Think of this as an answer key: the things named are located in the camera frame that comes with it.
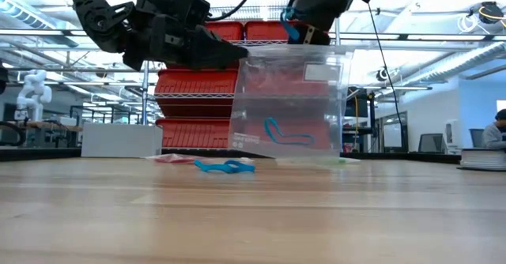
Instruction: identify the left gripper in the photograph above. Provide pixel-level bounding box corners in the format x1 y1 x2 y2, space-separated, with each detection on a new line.
122 0 250 72

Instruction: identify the blue rubber band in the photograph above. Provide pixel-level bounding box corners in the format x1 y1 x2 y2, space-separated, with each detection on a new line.
193 159 256 175
280 6 302 42
263 116 316 147

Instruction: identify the red plastic storage bin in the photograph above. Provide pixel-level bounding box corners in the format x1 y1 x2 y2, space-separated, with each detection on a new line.
204 20 245 42
155 117 232 149
153 68 240 118
244 19 294 42

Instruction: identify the white cardboard box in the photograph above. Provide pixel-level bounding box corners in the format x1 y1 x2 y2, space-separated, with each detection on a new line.
80 122 164 159

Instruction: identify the black framed display screen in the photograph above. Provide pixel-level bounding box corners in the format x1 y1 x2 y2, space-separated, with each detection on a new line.
381 111 409 153

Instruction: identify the wooden workbench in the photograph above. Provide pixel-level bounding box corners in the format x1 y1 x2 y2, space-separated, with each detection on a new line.
0 116 83 149

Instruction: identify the person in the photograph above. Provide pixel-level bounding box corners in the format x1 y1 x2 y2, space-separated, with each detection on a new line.
481 108 506 151

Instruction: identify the round white black spool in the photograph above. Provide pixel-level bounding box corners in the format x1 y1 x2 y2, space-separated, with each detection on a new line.
458 148 506 173

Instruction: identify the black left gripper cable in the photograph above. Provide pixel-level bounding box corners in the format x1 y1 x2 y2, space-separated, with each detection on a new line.
205 0 255 22

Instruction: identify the chrome wire shelf rack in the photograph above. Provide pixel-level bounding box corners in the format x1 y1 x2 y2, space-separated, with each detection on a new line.
141 0 344 153

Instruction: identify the black hanging cable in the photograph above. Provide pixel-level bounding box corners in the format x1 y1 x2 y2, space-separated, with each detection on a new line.
367 2 409 151

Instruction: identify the silver ventilation duct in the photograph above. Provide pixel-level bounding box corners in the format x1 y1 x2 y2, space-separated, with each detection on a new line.
395 41 506 88
0 0 82 48

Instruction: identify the black ceiling cable reel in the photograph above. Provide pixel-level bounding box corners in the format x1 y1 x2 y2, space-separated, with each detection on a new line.
477 1 506 26

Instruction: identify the black metal table frame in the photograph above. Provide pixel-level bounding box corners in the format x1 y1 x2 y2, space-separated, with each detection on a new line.
0 147 463 165

